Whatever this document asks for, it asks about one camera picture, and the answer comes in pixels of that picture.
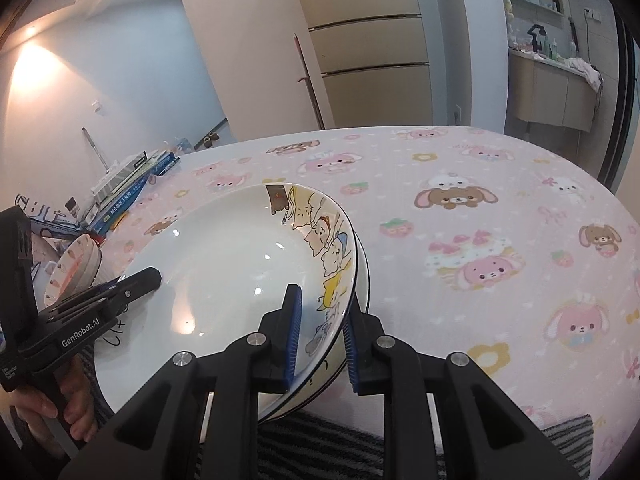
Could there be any white plate with life text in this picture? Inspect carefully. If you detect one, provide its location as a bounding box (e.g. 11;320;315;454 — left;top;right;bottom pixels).
258;237;371;422

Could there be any black door frame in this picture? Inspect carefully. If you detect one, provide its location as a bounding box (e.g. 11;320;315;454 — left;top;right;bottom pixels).
598;10;637;193

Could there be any bathroom vanity cabinet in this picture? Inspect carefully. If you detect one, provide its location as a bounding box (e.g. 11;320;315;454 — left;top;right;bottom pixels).
506;50;598;132

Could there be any beige refrigerator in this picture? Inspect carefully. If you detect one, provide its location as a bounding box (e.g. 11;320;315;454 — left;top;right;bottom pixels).
299;0;433;128

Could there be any pink cartoon tablecloth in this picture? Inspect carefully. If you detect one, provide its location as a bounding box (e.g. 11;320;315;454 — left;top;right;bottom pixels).
103;127;639;478

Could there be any white cloth on vanity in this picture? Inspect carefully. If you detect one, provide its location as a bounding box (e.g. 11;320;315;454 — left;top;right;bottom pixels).
564;58;602;93

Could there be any pink rabbit bowl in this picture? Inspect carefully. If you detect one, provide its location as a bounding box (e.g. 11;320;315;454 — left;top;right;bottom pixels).
51;234;99;292
43;234;96;308

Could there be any person's left hand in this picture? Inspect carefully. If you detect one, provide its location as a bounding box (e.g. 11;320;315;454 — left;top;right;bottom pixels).
8;353;99;443

